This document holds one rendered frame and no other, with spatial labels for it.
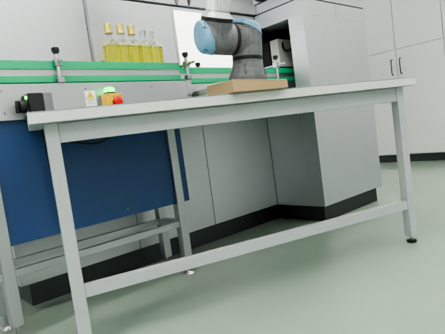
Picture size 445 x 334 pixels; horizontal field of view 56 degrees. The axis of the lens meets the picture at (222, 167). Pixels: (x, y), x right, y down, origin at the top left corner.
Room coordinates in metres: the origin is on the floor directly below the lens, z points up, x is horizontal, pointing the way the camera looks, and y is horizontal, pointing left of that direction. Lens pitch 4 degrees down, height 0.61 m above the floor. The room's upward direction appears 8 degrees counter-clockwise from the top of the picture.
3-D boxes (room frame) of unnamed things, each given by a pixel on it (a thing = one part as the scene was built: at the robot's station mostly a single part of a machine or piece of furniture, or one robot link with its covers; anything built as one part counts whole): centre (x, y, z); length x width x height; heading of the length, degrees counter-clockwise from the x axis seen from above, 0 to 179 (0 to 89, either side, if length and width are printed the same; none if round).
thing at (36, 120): (2.23, 0.13, 0.73); 1.58 x 1.52 x 0.04; 115
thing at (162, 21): (2.28, 0.19, 1.15); 0.90 x 0.03 x 0.34; 131
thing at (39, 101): (1.47, 0.61, 0.79); 0.08 x 0.08 x 0.08; 41
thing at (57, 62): (1.55, 0.54, 0.94); 0.07 x 0.04 x 0.13; 41
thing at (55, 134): (1.62, -0.15, 0.36); 1.51 x 0.09 x 0.71; 115
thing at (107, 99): (1.65, 0.40, 0.79); 0.07 x 0.07 x 0.07; 41
